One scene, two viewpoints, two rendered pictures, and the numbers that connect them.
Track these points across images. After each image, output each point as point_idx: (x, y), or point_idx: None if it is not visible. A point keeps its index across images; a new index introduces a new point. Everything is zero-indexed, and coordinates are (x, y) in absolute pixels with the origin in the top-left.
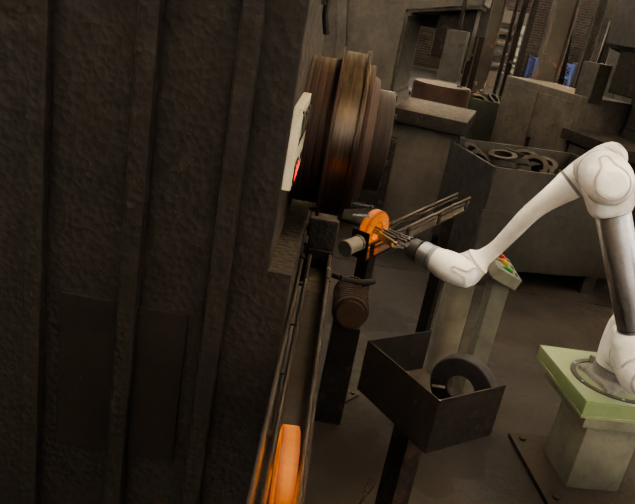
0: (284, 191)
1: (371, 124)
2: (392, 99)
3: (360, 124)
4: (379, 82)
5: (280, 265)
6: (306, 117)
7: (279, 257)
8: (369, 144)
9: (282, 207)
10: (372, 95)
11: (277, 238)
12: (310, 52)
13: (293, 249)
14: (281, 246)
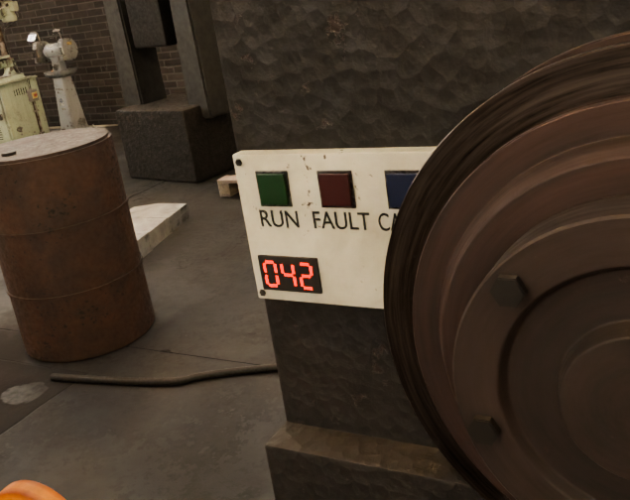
0: (365, 329)
1: (450, 271)
2: (556, 225)
3: (388, 247)
4: (594, 158)
5: (304, 436)
6: (319, 186)
7: (340, 438)
8: (441, 326)
9: (386, 366)
10: (461, 184)
11: (391, 424)
12: (469, 50)
13: (382, 461)
14: (397, 447)
